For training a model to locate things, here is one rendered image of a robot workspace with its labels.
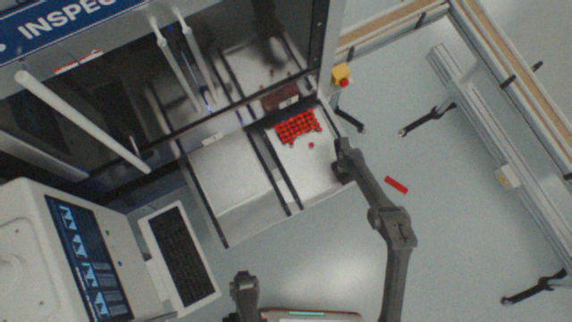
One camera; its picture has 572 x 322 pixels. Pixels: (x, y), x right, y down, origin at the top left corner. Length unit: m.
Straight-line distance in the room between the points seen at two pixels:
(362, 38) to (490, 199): 1.44
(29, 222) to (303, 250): 1.73
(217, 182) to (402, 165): 1.37
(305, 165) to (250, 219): 0.32
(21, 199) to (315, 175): 1.07
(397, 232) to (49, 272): 0.90
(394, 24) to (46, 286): 1.64
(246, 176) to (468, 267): 1.56
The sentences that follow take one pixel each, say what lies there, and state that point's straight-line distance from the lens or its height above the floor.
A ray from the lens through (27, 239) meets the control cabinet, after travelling 1.27.
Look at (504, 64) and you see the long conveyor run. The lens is 2.17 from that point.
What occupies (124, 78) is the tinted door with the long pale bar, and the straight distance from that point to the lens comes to 1.20.
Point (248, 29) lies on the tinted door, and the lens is 1.23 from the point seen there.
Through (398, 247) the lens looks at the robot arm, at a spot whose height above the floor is 1.47.
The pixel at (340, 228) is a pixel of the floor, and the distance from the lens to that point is 2.70.
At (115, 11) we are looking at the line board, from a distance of 0.97.
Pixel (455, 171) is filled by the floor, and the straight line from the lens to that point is 2.93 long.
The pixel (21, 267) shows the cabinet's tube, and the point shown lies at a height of 1.62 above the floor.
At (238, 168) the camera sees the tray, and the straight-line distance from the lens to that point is 1.86.
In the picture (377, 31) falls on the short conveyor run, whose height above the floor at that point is 0.97.
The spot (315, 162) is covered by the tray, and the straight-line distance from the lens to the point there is 1.85.
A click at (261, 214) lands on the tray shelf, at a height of 0.88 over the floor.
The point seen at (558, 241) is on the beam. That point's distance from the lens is 2.51.
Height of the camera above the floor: 2.67
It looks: 75 degrees down
